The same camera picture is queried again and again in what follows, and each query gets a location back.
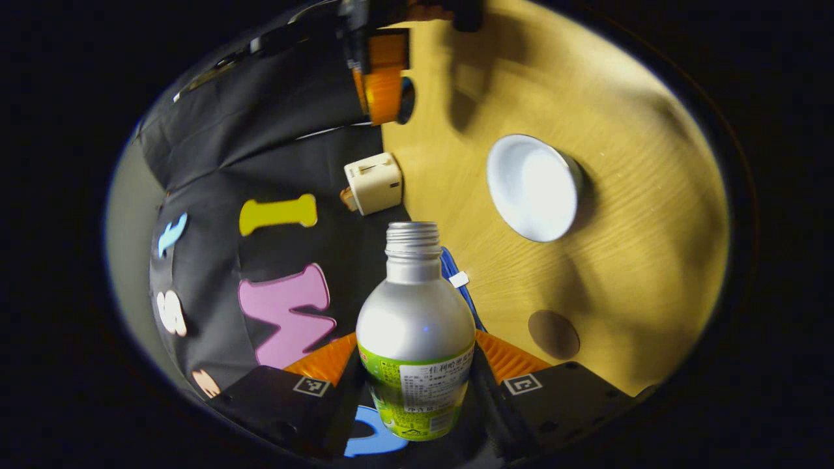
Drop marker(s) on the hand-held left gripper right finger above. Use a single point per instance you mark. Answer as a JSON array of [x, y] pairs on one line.
[[488, 404]]

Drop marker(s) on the silver green-label water bottle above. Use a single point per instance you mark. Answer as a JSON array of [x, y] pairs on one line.
[[414, 319]]

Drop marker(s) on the blue folded towel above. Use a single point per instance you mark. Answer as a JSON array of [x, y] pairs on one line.
[[459, 286]]

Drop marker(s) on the bread slice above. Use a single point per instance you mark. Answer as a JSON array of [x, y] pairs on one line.
[[348, 198]]

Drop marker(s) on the white teacup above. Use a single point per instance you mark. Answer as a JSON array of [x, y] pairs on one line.
[[531, 189]]

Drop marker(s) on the round brown coaster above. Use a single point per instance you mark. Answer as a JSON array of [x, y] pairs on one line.
[[554, 333]]

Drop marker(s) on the white toaster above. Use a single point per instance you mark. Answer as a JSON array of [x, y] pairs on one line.
[[374, 184]]

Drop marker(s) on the black backdrop cloth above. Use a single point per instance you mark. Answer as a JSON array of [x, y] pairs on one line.
[[287, 156]]

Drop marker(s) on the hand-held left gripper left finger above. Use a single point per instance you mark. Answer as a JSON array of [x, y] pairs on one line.
[[339, 404]]

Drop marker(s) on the teal teacup lid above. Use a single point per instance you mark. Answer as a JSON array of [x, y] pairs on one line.
[[406, 101]]

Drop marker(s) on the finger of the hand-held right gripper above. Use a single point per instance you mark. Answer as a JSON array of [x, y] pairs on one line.
[[384, 91]]

